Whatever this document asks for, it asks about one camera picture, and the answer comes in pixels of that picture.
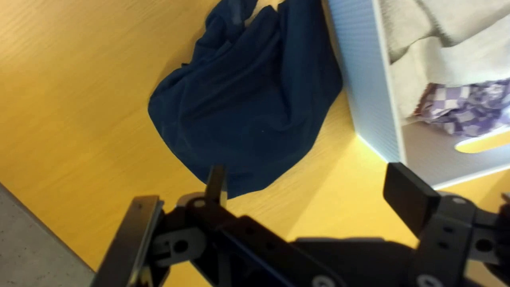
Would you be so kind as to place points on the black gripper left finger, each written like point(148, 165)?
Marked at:
point(217, 186)

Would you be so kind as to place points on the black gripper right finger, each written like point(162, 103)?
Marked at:
point(411, 194)

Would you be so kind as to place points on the navy blue garment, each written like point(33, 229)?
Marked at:
point(248, 101)

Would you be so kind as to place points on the purple checkered cloth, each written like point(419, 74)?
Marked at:
point(467, 109)

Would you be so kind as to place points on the cream knit towel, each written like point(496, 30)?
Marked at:
point(456, 49)

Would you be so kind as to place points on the white ribbed plastic basket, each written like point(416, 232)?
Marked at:
point(366, 81)

